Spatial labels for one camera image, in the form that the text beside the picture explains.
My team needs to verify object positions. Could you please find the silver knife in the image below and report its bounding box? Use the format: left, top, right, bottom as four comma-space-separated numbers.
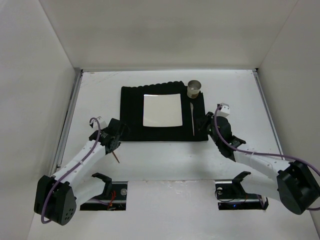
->
190, 102, 195, 136

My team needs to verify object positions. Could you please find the black cloth placemat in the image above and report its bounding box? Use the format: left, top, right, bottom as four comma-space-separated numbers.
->
120, 81, 208, 142

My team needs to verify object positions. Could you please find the silver metal cup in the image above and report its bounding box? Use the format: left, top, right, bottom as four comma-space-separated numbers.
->
187, 79, 202, 99

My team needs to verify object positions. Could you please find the white square plate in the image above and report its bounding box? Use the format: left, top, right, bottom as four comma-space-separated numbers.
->
142, 93, 183, 128

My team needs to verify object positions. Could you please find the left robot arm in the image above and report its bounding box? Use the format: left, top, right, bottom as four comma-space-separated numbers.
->
34, 117, 129, 226

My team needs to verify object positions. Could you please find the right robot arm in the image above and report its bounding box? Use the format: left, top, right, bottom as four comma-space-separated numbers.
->
196, 112, 320, 215

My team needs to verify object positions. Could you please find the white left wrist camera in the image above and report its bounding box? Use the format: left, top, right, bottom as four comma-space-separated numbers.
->
92, 116, 108, 131

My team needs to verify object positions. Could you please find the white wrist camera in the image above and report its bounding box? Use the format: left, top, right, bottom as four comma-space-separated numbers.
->
217, 103, 231, 118
92, 116, 108, 131

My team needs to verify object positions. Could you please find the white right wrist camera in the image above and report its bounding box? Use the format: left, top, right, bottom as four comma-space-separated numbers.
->
217, 103, 231, 118

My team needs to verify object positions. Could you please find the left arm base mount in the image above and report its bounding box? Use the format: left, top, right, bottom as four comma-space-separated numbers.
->
80, 173, 128, 211

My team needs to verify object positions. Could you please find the right aluminium table rail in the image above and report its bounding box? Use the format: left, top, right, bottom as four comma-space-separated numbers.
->
252, 67, 292, 178

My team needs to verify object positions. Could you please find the aluminium table rail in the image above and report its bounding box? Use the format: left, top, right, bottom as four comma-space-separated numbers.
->
48, 67, 83, 175
252, 67, 292, 178

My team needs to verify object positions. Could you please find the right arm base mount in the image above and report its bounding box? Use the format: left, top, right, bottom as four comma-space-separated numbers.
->
214, 171, 269, 211

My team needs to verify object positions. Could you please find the left aluminium table rail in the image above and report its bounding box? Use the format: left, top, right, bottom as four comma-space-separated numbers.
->
48, 67, 83, 175

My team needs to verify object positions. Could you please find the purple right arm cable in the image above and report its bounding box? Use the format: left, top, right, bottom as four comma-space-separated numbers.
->
213, 104, 320, 210

